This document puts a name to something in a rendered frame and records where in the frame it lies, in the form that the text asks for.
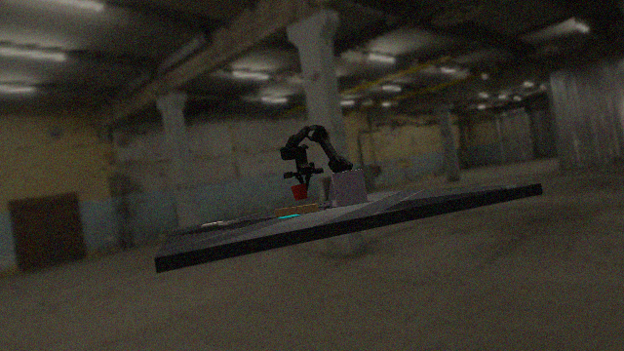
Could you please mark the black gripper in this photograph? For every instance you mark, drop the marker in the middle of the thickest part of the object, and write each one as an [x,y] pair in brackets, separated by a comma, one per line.
[298,175]

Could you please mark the tan curved flat bar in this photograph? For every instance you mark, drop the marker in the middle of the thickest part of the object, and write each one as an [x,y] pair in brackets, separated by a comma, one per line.
[297,210]

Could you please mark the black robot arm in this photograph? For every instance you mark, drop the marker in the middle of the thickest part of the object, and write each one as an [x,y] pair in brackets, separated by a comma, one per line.
[292,151]

